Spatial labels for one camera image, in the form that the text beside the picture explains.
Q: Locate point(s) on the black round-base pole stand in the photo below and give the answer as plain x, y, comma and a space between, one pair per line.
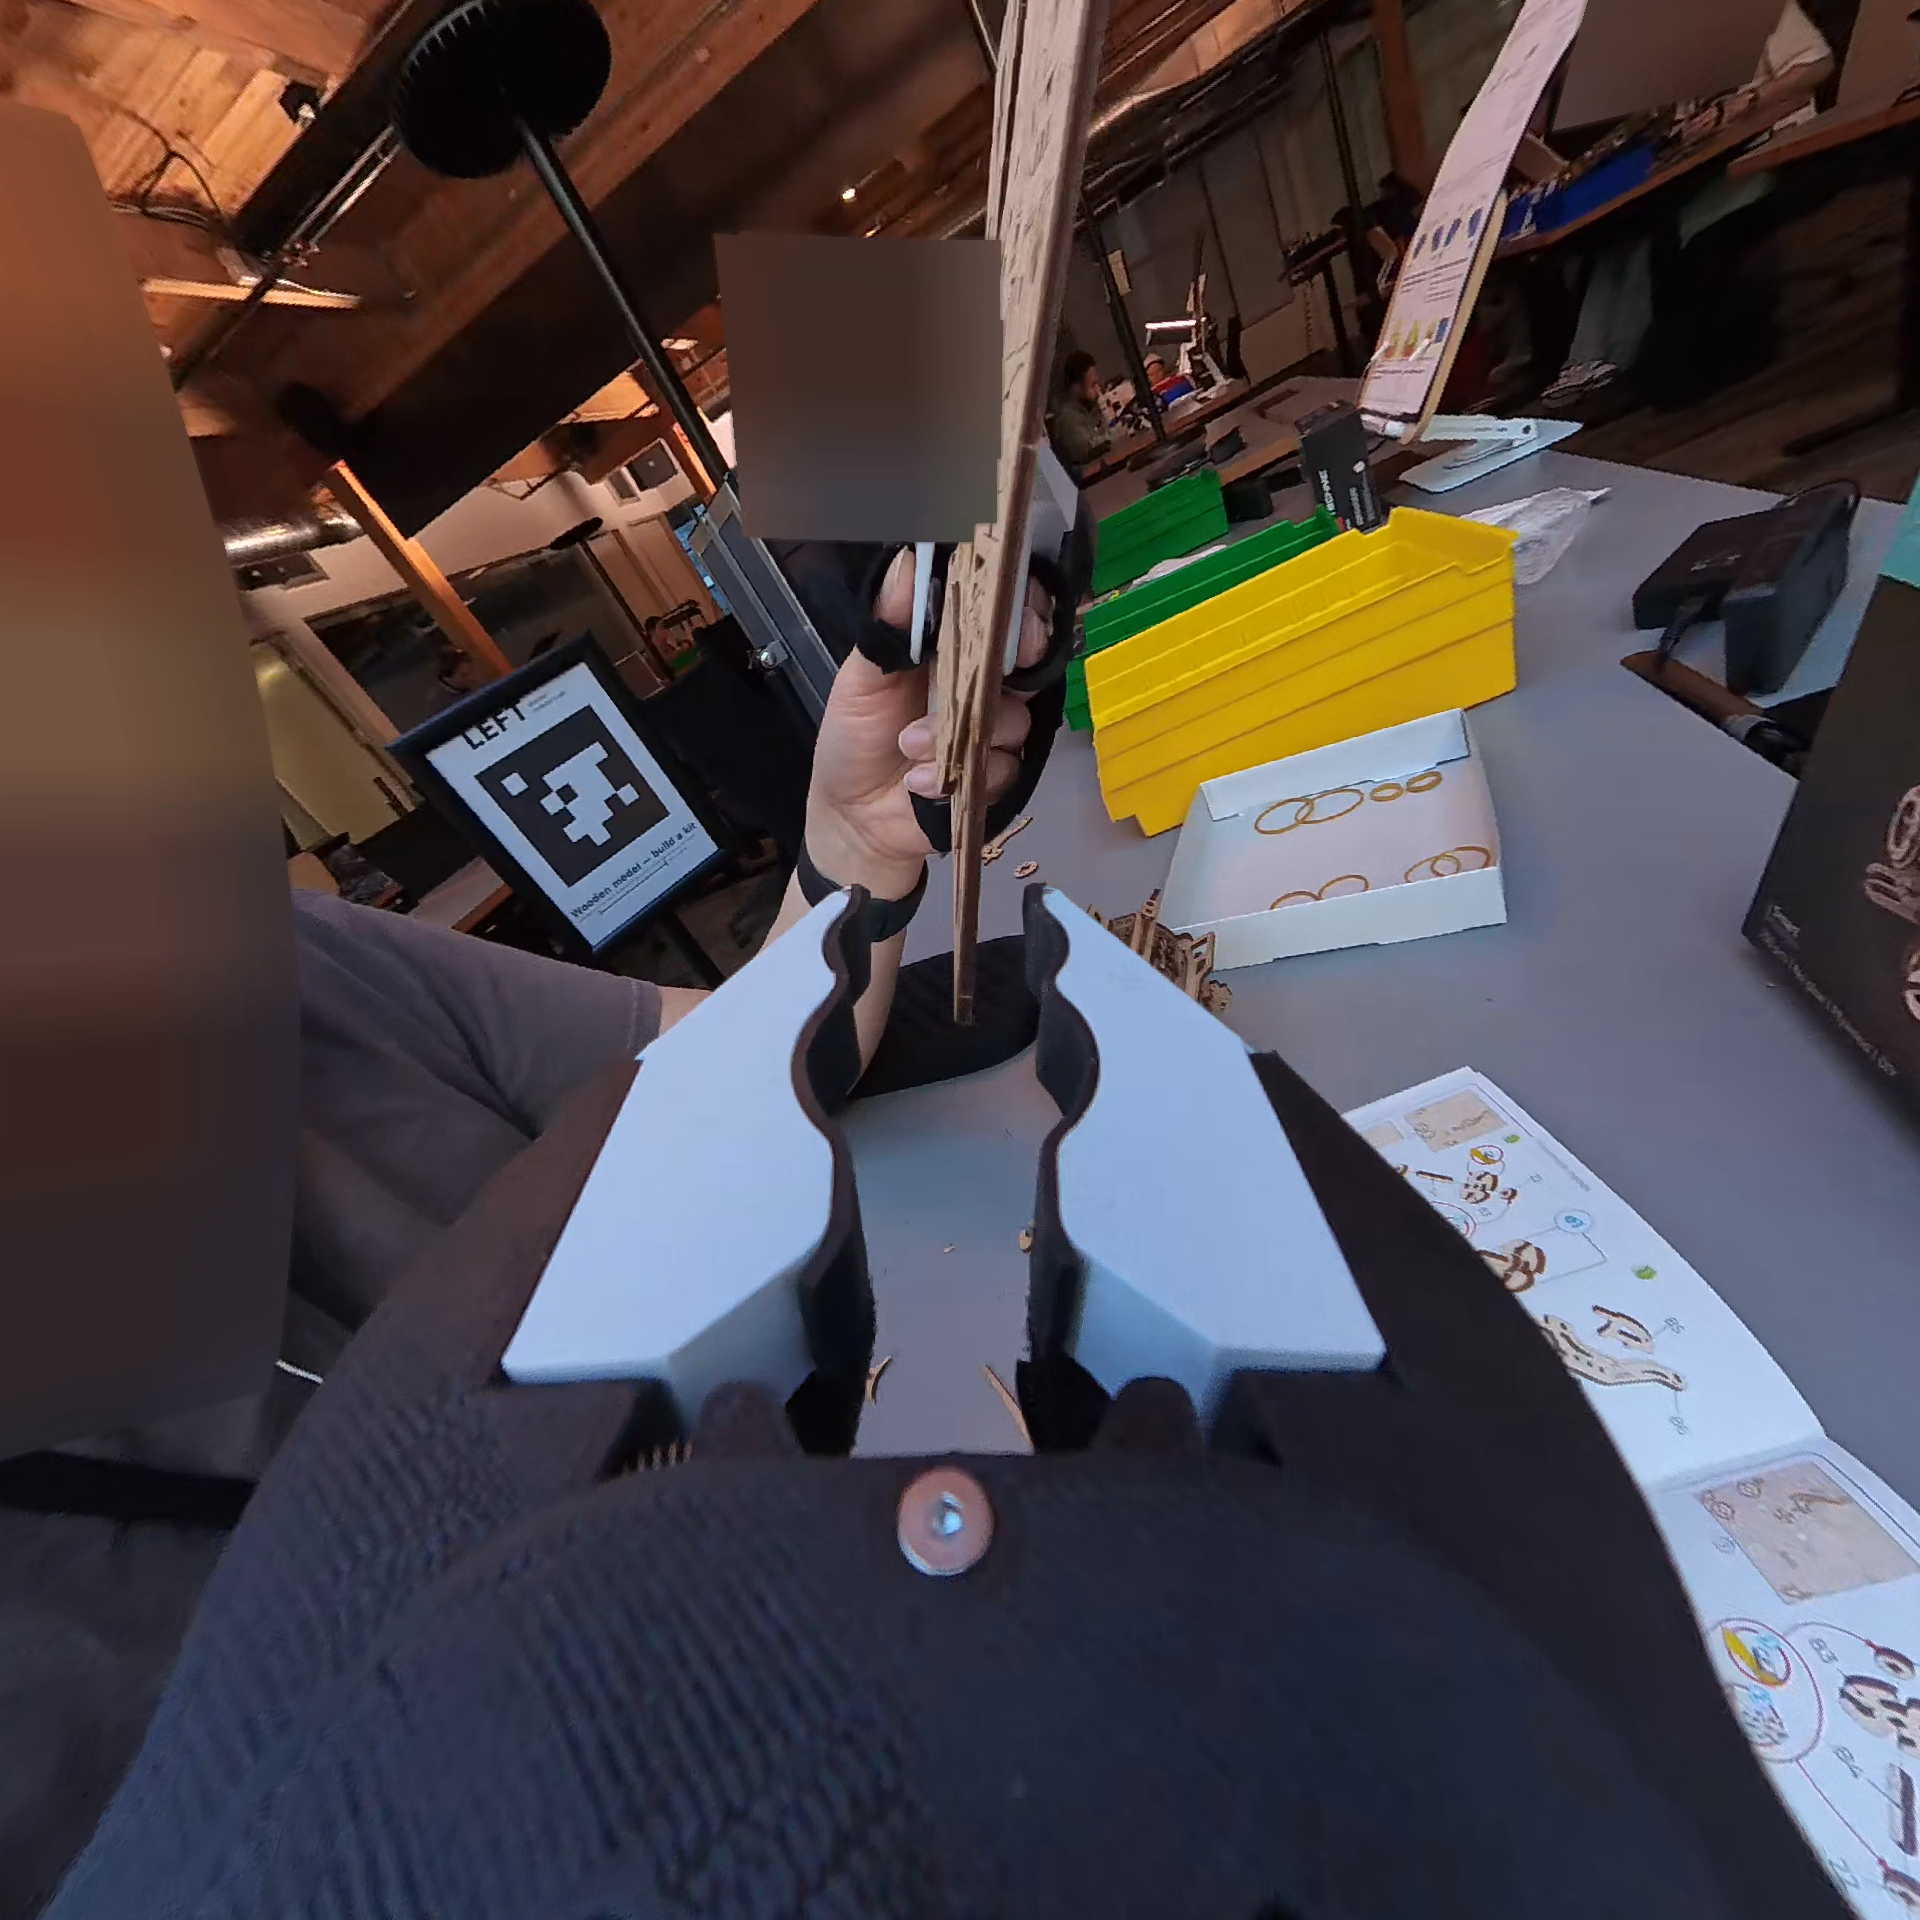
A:
495, 84

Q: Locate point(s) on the person's left hand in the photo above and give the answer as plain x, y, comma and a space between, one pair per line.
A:
858, 751

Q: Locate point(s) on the partly built wooden model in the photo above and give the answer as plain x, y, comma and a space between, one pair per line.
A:
1177, 953

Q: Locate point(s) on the tan rubber band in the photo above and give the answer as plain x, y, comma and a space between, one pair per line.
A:
1319, 895
1407, 782
1301, 812
1448, 868

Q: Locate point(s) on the black model kit box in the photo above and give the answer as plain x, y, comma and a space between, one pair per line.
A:
1852, 811

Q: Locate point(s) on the yellow plastic bin stack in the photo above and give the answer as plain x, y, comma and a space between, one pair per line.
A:
1305, 661

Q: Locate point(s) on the printed instruction booklet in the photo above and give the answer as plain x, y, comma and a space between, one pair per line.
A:
1693, 1350

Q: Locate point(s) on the clear plastic bag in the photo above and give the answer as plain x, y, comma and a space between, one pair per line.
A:
1546, 533

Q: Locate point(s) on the black textured pad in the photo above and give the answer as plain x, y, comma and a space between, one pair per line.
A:
945, 1051

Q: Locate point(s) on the blue plastic bin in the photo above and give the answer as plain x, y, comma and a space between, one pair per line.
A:
1581, 188

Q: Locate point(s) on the small green plastic bin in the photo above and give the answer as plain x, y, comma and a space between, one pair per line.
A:
1162, 524

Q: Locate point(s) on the white board stand base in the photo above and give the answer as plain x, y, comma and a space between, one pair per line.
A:
1484, 451

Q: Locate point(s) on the instruction sheet on board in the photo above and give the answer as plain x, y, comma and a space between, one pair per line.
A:
1477, 195

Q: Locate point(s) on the long green plastic bin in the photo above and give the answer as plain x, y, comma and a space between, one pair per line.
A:
1185, 615

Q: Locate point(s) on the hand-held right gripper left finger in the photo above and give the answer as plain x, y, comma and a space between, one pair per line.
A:
690, 1185

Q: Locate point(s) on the person's left forearm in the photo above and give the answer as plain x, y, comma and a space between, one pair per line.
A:
839, 990

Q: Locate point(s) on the small black box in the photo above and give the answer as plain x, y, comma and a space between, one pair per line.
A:
1339, 473

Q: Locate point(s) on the grey metal panel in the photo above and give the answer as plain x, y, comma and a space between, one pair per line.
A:
764, 600

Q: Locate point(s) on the black power adapter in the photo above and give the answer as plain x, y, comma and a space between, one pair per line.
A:
1769, 585

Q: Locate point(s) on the person's grey shirt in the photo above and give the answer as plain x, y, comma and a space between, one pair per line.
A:
451, 1079

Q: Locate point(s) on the white cardboard box tray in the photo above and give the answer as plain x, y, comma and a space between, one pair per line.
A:
1349, 921

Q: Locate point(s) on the wooden model parts sheet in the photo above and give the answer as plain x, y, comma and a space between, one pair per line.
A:
1050, 182

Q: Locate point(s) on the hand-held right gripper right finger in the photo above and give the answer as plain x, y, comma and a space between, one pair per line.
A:
1185, 1200

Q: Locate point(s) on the black framed marker sign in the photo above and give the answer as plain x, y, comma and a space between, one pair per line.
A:
578, 796

